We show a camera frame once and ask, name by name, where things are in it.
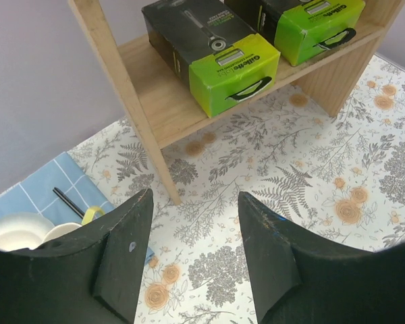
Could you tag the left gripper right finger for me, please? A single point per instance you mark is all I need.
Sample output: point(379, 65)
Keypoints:
point(298, 276)

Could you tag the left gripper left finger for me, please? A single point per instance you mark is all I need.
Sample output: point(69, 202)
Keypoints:
point(90, 275)

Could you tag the green black razor box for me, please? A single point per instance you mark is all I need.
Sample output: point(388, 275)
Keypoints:
point(300, 30)
point(215, 53)

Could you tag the wooden two-tier shelf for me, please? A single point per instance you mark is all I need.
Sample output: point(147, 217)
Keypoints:
point(162, 111)

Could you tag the yellow mug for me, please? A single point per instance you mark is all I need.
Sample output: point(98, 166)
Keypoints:
point(91, 214)

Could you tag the black knife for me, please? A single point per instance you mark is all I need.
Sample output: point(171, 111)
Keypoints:
point(62, 196)

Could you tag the white plate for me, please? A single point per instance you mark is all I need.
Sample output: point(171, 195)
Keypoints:
point(23, 230)

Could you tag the blue checkered cloth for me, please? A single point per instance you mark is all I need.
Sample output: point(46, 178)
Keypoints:
point(37, 192)

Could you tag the floral tablecloth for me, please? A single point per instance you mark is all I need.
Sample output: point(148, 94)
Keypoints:
point(342, 177)

